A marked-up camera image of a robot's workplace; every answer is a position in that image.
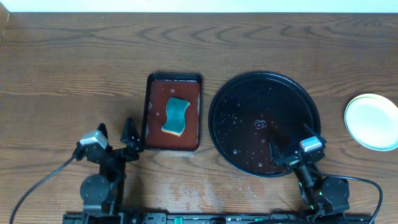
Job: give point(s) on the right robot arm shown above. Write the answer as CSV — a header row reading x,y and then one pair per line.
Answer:
x,y
326,195

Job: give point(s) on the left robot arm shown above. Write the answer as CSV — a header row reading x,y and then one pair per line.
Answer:
x,y
102,193

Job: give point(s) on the pale green plate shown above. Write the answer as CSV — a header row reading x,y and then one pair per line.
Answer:
x,y
380,134

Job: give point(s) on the black rectangular water tray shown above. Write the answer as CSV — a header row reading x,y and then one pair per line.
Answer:
x,y
160,88

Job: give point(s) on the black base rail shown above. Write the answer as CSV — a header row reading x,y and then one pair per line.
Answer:
x,y
163,218

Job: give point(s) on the yellow plate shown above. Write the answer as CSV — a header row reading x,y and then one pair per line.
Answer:
x,y
365,107

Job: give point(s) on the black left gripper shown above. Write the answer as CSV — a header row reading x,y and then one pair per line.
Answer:
x,y
133,155

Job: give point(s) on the round black serving tray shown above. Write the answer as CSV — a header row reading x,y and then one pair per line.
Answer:
x,y
251,107

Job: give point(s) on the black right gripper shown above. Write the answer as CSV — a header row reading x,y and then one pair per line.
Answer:
x,y
277,158

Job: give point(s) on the green scouring sponge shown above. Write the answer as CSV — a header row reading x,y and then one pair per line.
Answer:
x,y
175,110

